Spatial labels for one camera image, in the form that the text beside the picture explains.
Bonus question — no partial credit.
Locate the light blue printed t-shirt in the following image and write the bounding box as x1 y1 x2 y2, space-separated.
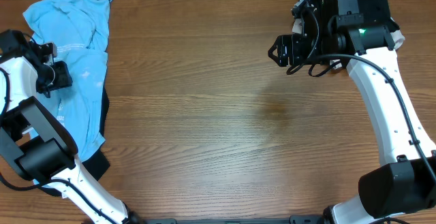
23 0 112 161

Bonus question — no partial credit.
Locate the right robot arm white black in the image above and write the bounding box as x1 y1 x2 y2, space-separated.
268 0 435 224

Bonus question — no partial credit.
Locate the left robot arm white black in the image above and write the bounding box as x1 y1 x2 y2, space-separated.
1 29 143 223

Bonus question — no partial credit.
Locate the folded beige garment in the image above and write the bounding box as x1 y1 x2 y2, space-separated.
292 0 405 59

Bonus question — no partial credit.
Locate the folded black garment on pile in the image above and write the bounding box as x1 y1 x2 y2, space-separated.
310 0 400 34

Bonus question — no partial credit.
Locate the black garment on left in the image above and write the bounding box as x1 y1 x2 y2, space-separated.
37 86 110 180

